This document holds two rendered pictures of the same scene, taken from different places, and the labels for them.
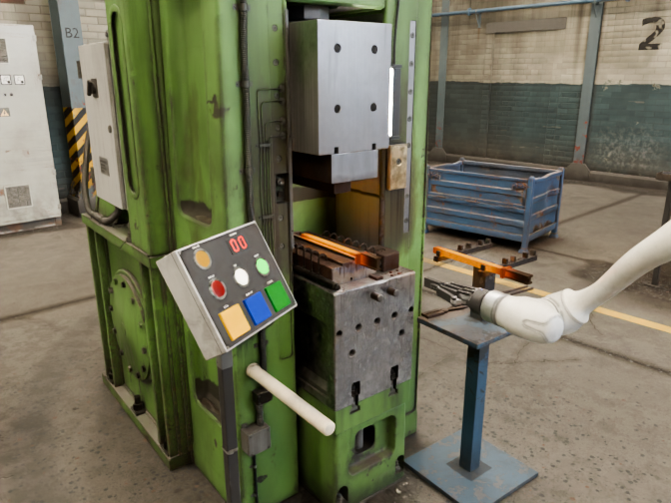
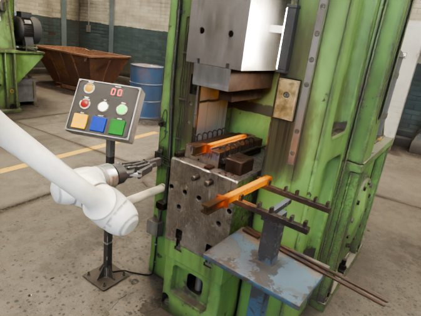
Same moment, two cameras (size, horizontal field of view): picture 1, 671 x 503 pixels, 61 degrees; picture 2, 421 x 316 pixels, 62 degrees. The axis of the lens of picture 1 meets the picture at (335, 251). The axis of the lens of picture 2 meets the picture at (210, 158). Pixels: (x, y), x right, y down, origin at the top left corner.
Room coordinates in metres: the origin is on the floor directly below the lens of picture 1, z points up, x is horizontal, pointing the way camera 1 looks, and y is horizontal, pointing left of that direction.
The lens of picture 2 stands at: (1.43, -1.59, 1.48)
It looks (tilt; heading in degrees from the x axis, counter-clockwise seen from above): 19 degrees down; 71
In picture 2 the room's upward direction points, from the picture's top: 7 degrees clockwise
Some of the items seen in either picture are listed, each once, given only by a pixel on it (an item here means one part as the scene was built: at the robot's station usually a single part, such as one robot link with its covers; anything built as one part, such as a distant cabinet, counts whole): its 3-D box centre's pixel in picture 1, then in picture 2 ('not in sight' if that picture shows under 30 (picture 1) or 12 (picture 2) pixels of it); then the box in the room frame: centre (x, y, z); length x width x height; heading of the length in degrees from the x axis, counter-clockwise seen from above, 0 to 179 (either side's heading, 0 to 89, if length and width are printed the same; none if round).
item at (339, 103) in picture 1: (327, 87); (250, 22); (2.09, 0.03, 1.56); 0.42 x 0.39 x 0.40; 38
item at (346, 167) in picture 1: (318, 159); (235, 76); (2.06, 0.06, 1.32); 0.42 x 0.20 x 0.10; 38
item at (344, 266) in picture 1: (319, 254); (225, 146); (2.06, 0.06, 0.96); 0.42 x 0.20 x 0.09; 38
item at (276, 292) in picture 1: (277, 296); (117, 127); (1.52, 0.17, 1.01); 0.07 x 0.05 x 0.07; 153
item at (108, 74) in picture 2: not in sight; (81, 69); (1.05, 7.09, 0.43); 1.89 x 1.20 x 0.85; 133
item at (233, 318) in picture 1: (234, 322); (79, 121); (1.34, 0.26, 1.01); 0.07 x 0.05 x 0.07; 153
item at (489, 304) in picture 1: (496, 307); (104, 177); (1.45, -0.44, 1.00); 0.09 x 0.06 x 0.09; 128
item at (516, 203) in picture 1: (489, 201); not in sight; (5.79, -1.59, 0.36); 1.20 x 0.80 x 0.72; 48
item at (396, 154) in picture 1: (396, 167); (286, 99); (2.19, -0.24, 1.27); 0.09 x 0.02 x 0.17; 128
